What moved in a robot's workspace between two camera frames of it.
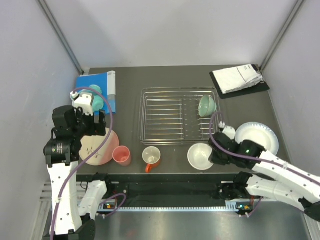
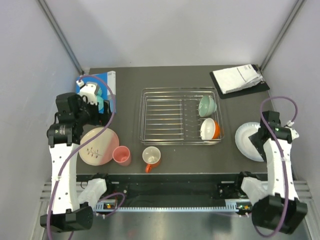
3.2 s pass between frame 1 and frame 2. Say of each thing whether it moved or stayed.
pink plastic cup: stayed
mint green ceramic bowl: stayed
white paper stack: stayed
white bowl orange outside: moved
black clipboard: stayed
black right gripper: moved
